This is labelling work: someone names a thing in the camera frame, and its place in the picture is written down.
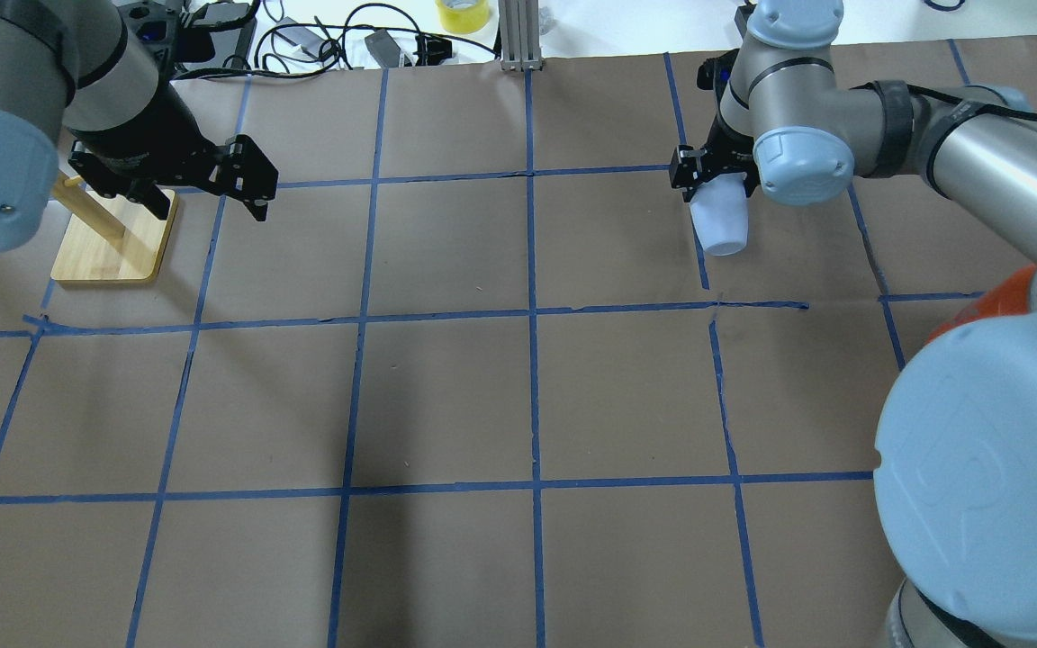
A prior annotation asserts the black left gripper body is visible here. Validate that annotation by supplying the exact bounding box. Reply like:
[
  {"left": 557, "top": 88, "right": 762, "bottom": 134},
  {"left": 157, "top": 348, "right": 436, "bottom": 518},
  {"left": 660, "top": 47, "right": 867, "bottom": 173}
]
[{"left": 68, "top": 137, "right": 231, "bottom": 221}]

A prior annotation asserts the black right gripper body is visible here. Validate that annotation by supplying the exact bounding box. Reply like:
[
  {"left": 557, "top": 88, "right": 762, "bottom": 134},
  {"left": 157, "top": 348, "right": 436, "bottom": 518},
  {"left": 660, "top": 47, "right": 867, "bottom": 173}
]
[{"left": 697, "top": 49, "right": 760, "bottom": 200}]

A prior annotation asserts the light blue plastic cup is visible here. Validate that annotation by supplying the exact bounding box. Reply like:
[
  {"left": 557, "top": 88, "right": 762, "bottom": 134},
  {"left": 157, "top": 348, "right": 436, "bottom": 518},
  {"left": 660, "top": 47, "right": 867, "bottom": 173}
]
[{"left": 689, "top": 173, "right": 749, "bottom": 256}]

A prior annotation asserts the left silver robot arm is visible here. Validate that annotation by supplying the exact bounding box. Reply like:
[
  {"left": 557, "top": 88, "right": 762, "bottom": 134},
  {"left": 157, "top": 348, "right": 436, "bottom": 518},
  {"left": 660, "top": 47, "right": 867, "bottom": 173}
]
[{"left": 0, "top": 1, "right": 277, "bottom": 253}]

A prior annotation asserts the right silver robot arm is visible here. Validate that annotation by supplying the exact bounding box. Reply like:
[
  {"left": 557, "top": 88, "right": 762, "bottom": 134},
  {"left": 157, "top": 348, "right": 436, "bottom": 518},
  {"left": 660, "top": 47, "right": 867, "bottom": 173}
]
[{"left": 694, "top": 82, "right": 1037, "bottom": 647}]

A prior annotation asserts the wooden cup rack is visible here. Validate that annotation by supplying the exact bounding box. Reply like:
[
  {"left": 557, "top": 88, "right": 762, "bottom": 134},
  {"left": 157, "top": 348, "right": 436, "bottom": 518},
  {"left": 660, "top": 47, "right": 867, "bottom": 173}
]
[{"left": 50, "top": 172, "right": 181, "bottom": 284}]

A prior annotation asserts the black power adapter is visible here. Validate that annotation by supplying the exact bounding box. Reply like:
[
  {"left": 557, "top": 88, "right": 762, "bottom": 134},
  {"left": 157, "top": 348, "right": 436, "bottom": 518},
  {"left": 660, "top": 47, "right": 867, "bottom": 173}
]
[{"left": 364, "top": 29, "right": 412, "bottom": 68}]

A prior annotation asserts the yellow tape roll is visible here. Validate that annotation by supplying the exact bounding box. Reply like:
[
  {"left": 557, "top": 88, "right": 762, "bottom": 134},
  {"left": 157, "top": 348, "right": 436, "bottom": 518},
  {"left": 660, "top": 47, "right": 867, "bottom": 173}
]
[{"left": 435, "top": 0, "right": 491, "bottom": 34}]

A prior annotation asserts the orange can with silver lid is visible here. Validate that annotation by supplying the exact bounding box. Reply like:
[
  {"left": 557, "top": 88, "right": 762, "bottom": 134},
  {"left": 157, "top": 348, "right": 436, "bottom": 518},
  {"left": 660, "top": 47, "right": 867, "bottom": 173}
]
[{"left": 925, "top": 264, "right": 1037, "bottom": 344}]

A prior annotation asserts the aluminium frame post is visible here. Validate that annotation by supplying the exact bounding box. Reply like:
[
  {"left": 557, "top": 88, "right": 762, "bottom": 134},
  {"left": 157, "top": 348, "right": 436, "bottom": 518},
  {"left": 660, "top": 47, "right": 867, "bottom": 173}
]
[{"left": 498, "top": 0, "right": 545, "bottom": 73}]

